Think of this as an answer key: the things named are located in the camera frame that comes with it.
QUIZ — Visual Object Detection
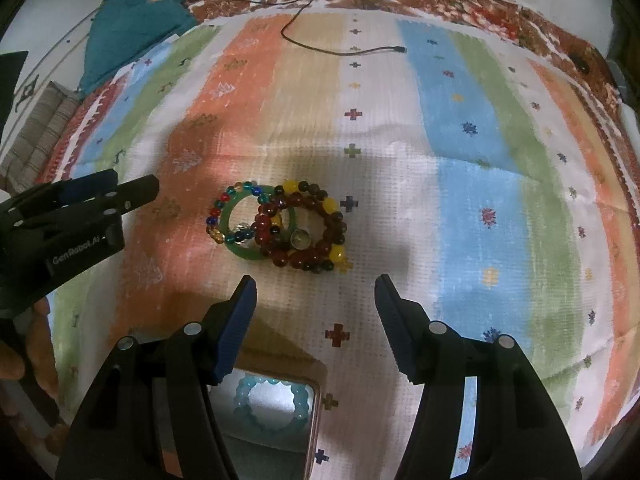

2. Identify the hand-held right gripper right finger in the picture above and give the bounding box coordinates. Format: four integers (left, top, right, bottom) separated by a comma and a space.
374, 274, 583, 480

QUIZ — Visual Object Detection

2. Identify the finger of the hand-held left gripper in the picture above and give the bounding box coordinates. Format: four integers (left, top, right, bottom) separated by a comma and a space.
0, 169, 120, 226
30, 175, 161, 231

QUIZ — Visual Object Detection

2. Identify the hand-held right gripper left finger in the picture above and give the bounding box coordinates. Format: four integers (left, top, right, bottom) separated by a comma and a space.
55, 275, 258, 480

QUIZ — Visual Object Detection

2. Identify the light blue bead bracelet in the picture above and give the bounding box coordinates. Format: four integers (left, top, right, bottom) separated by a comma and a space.
232, 376, 309, 435

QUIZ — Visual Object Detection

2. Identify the multicolour glass bead bracelet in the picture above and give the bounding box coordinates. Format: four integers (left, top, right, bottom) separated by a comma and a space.
206, 183, 267, 249

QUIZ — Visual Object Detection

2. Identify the green jade bangle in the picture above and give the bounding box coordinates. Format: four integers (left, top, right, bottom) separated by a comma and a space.
223, 186, 297, 262

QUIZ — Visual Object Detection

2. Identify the metal jewelry box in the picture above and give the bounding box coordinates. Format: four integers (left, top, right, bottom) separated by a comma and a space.
207, 367, 322, 480

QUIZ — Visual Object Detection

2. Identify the yellow and brown bead bracelet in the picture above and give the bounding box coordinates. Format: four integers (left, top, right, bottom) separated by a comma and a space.
270, 179, 352, 277

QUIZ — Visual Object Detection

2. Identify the grey striped cushion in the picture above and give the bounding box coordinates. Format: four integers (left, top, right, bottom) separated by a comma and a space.
0, 81, 82, 187

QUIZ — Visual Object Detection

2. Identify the dark panel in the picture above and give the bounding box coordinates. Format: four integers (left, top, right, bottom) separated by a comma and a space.
0, 51, 30, 134

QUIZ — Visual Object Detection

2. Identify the teal cloth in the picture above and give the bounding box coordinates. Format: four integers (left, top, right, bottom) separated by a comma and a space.
79, 0, 199, 97

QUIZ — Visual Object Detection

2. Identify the thin wall wire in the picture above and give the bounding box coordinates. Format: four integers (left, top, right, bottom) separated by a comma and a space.
0, 7, 108, 126

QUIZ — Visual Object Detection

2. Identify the black cable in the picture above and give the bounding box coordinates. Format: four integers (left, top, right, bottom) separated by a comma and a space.
229, 0, 408, 57

